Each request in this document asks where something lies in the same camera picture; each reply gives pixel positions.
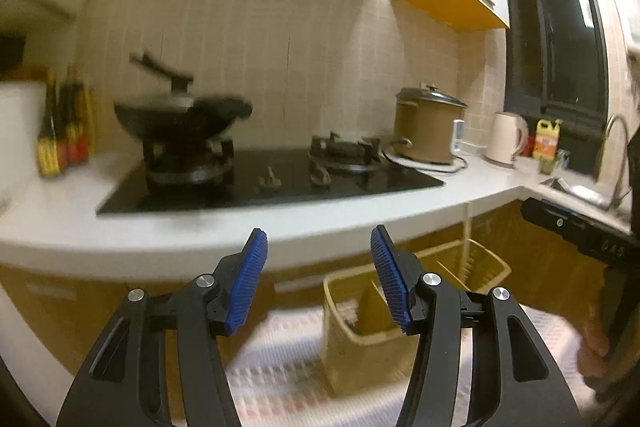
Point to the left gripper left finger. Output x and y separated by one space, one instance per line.
165 336

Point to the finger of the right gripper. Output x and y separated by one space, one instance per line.
591 237

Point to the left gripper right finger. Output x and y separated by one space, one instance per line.
515 381

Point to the person's right hand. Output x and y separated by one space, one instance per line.
593 349

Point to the steel sink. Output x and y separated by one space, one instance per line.
602 196

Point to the yellow oil bottle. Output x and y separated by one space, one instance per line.
547 138

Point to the tan plastic utensil basket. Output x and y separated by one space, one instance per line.
369 312

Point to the striped woven table mat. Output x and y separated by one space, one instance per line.
278 379

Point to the dark window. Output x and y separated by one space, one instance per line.
557 69

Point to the brown rice cooker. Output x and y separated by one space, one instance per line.
429 125

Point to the dark soy sauce bottle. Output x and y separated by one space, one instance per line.
51 145

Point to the black wok with lid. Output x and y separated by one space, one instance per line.
178 114

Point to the red label sauce bottle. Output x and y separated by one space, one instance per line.
72 102

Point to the black gas stove top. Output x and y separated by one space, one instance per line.
331 168

